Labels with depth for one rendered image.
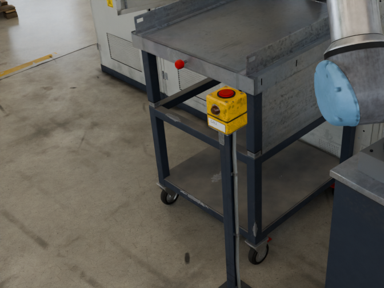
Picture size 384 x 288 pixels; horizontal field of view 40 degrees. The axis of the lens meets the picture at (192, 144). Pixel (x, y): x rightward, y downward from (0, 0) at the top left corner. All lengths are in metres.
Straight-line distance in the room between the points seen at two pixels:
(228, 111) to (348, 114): 0.35
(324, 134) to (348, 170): 1.08
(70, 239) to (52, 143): 0.83
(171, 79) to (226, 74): 1.45
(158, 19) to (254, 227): 0.86
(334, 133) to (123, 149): 1.14
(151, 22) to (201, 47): 0.28
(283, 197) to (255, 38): 0.68
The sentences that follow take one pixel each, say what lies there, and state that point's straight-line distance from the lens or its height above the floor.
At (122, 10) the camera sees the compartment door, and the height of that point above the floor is 0.86.
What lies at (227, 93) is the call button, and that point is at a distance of 1.40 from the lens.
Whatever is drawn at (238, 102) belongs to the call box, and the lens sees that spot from 1.40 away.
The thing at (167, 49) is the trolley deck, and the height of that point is 0.83.
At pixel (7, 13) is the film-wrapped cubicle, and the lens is 5.23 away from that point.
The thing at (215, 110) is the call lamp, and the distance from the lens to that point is 1.39.
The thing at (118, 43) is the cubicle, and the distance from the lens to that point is 3.47.
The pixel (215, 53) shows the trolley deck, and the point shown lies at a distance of 1.79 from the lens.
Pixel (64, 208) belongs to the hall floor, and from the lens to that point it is 2.56.
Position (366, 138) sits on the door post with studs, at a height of 0.31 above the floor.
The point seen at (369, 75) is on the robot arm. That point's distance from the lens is 1.17.
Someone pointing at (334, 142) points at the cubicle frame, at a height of 0.22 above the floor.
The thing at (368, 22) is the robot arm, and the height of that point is 1.14.
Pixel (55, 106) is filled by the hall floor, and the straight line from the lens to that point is 3.44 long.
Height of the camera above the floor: 1.57
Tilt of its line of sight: 33 degrees down
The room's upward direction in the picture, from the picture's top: 5 degrees counter-clockwise
